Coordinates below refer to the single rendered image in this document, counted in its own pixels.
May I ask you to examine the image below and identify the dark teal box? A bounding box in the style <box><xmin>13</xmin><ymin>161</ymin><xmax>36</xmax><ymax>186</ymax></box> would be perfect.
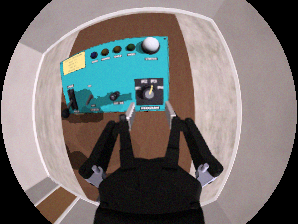
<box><xmin>60</xmin><ymin>36</ymin><xmax>169</xmax><ymax>118</ymax></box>

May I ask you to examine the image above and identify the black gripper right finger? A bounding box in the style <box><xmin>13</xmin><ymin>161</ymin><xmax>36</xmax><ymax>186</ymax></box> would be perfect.
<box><xmin>158</xmin><ymin>101</ymin><xmax>223</xmax><ymax>191</ymax></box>

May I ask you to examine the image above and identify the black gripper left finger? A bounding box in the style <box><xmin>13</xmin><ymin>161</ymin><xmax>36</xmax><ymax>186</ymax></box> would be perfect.
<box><xmin>78</xmin><ymin>102</ymin><xmax>140</xmax><ymax>191</ymax></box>

